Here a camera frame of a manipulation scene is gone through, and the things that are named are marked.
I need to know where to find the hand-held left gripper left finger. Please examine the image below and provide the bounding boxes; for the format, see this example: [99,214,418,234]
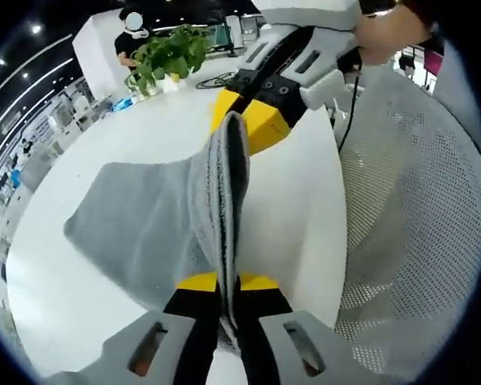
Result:
[43,271,221,385]

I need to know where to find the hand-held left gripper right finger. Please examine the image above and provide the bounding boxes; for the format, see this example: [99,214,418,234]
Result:
[235,273,356,385]

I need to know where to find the grey towel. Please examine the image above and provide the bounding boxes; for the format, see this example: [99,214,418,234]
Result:
[63,111,252,358]

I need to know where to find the person's right hand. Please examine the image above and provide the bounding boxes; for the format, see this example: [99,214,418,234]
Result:
[354,2,436,67]

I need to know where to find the green potted plant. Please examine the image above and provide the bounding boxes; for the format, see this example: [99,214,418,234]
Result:
[123,24,209,99]

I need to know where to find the blue packet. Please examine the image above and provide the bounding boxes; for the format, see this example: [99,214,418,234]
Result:
[111,98,137,113]

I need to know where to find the black coiled cable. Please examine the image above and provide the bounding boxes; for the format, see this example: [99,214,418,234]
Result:
[195,71,241,90]

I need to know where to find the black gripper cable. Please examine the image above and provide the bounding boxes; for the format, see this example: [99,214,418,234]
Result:
[336,47,364,153]

